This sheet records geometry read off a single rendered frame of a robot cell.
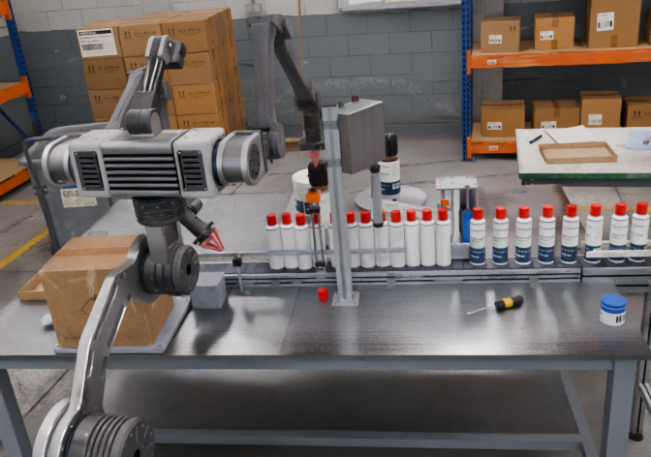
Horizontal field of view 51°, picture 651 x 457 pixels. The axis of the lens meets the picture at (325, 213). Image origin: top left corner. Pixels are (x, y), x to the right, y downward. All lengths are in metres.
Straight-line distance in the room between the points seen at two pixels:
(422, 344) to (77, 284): 1.04
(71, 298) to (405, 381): 1.42
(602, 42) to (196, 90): 3.25
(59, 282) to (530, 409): 1.77
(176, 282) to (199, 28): 3.90
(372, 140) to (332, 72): 4.77
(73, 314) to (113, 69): 3.91
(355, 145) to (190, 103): 3.80
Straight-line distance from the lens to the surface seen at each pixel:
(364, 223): 2.32
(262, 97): 1.96
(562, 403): 2.88
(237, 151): 1.72
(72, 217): 4.75
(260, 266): 2.47
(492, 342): 2.09
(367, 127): 2.10
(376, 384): 2.92
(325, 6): 6.79
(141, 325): 2.16
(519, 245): 2.37
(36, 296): 2.68
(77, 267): 2.15
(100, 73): 5.99
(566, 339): 2.13
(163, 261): 1.92
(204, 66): 5.66
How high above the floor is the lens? 1.99
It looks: 23 degrees down
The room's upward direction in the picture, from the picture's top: 5 degrees counter-clockwise
